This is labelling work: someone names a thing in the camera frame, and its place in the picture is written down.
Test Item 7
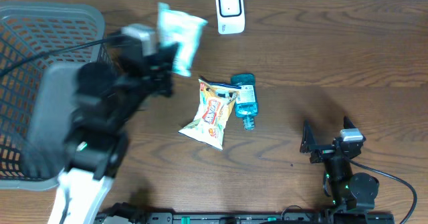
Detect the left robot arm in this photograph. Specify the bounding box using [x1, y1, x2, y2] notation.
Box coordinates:
[48, 43, 179, 223]

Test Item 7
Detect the teal mouthwash bottle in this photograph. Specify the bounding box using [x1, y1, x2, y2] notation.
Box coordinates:
[231, 74, 258, 131]

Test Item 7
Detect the black right camera cable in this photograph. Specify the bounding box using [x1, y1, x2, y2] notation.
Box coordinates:
[347, 157, 418, 224]

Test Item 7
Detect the grey plastic mesh basket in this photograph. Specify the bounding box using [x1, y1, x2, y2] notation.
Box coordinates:
[1, 1, 111, 191]

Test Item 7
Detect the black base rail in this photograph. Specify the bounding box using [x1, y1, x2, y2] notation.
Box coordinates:
[93, 203, 395, 224]

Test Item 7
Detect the black camera cable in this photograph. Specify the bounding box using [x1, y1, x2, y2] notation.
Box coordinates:
[0, 33, 124, 78]
[347, 157, 418, 224]

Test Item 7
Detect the white barcode scanner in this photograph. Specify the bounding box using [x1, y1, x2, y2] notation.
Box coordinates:
[215, 0, 245, 35]

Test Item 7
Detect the yellow snack bag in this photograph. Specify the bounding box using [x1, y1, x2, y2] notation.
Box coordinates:
[179, 78, 241, 150]

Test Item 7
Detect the light green wipes packet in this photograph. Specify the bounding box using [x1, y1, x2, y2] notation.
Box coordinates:
[157, 3, 208, 77]

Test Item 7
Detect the black left camera cable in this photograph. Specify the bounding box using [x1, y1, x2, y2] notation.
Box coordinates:
[0, 33, 124, 78]

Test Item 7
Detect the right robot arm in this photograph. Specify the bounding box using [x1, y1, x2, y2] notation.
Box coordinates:
[300, 117, 379, 223]

